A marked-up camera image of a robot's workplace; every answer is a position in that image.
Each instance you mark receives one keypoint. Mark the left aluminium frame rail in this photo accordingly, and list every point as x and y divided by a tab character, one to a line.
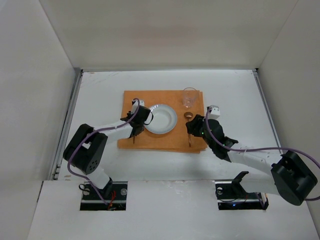
58	156

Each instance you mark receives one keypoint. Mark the white ceramic plate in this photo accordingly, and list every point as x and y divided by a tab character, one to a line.
163	119

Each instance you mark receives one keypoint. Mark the right aluminium frame rail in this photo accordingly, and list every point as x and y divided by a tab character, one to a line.
266	107

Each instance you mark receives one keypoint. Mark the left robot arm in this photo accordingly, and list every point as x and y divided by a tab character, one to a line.
85	149

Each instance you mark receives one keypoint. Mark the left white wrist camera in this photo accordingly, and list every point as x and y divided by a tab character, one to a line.
135	104

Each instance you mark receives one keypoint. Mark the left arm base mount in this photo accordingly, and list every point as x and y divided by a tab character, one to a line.
114	199

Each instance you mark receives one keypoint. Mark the clear plastic cup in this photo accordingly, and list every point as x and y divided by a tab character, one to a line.
189	96

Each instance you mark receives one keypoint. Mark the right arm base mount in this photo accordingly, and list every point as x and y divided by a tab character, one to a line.
232	196

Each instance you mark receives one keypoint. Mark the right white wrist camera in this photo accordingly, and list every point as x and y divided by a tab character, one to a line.
213	112

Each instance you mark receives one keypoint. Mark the orange cloth placemat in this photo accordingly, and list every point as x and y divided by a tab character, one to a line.
176	140

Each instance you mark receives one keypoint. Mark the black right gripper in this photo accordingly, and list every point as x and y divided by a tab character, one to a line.
194	125

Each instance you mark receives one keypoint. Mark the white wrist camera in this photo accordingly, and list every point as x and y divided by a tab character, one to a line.
213	112
135	104

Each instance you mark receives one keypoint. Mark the aluminium frame rail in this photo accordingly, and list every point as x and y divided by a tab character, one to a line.
58	156
266	107

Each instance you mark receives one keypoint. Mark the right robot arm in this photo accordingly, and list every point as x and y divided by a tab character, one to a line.
284	174

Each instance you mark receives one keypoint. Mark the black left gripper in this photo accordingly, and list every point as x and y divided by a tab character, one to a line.
135	125

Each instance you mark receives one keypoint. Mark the copper spoon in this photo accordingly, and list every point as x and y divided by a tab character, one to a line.
188	116

